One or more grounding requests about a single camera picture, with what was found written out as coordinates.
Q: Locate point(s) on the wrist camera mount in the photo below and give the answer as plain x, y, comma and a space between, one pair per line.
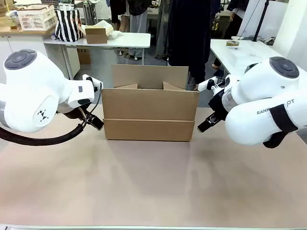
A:
93, 82
204, 85

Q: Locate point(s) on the small open cardboard box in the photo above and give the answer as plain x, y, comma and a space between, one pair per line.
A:
96, 37

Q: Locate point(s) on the brown tape roll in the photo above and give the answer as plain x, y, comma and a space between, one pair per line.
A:
232, 43

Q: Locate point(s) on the person in dark jacket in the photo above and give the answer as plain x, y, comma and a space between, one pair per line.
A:
236, 21

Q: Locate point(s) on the black stand pole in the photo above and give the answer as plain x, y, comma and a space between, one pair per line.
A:
260, 21

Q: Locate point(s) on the person in grey trousers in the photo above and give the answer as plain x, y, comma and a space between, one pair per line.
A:
138, 28

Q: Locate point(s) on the black white striped bag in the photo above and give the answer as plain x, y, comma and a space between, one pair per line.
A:
67, 26

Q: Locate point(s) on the white plastic basket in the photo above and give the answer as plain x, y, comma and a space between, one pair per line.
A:
36, 20

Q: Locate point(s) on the white cabinet wooden top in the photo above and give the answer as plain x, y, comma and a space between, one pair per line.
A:
24, 45

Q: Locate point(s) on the white board panel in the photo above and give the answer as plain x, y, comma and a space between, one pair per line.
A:
249, 16

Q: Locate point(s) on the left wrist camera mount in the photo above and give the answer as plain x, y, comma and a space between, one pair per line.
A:
93, 82

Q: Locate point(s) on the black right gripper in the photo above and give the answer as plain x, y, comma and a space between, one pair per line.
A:
219, 105

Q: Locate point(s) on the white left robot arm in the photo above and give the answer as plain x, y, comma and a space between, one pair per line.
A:
28, 95

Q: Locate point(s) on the large brown cardboard box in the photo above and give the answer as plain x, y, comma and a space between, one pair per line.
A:
148, 107

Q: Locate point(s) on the person in navy clothes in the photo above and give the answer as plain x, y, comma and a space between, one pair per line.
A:
189, 36

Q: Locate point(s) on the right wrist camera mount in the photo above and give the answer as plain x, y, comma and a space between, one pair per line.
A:
204, 85

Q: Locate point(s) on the person in olive trousers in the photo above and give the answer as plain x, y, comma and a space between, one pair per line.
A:
163, 28

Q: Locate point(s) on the white plastic bag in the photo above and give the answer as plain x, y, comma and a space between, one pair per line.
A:
117, 34

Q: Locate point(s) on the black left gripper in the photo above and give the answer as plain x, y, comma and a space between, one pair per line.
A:
72, 113

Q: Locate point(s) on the clear plastic box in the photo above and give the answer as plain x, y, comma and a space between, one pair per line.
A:
247, 54

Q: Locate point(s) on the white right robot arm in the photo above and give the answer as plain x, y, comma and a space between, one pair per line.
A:
259, 95

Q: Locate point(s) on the person in black shorts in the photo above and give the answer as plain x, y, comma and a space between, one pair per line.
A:
118, 14

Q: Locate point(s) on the closed brown carton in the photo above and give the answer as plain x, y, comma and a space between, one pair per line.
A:
84, 56

